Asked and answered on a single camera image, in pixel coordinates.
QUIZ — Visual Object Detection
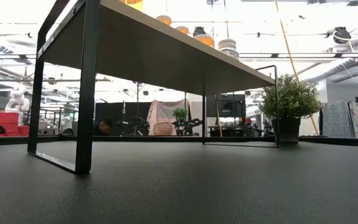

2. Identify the white supplement bottle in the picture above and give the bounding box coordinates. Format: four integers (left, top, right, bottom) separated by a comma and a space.
218, 38, 241, 61

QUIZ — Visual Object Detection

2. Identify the small white cap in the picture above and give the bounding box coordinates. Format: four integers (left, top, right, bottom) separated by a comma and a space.
155, 14, 173, 27

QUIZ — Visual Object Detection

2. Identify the small green plant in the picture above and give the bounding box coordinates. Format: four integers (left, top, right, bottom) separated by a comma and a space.
172, 107, 188, 123

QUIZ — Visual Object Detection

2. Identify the pale pink cloth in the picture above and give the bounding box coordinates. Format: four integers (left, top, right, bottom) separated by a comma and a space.
147, 99, 190, 125

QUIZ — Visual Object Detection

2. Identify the wicker basket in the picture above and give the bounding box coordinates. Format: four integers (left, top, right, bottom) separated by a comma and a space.
151, 120, 173, 136

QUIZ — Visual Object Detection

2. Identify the black partition panel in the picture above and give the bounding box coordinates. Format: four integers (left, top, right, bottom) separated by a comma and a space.
94, 101, 152, 136

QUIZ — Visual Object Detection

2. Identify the person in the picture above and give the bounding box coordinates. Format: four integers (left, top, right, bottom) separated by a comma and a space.
94, 118, 115, 136

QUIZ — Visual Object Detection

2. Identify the green potted plant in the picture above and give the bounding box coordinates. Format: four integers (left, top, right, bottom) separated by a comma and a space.
258, 73, 323, 144

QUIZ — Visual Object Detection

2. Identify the grey patterned panel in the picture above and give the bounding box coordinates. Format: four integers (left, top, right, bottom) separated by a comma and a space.
320, 100, 356, 138

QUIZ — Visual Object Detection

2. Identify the white robot figure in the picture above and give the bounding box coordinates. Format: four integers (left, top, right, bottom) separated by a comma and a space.
4, 84, 31, 125

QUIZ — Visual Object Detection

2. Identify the red plastic crate stack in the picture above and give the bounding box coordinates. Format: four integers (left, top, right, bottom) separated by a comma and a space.
0, 111, 30, 137

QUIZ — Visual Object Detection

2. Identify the black wall monitor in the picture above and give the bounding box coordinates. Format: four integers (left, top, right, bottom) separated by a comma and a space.
206, 94, 247, 118

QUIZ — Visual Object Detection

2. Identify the yellow cable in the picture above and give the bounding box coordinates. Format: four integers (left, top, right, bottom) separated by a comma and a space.
273, 0, 320, 136

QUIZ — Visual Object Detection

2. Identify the black ceiling cable reel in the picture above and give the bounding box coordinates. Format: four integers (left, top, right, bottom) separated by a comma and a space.
326, 26, 352, 44

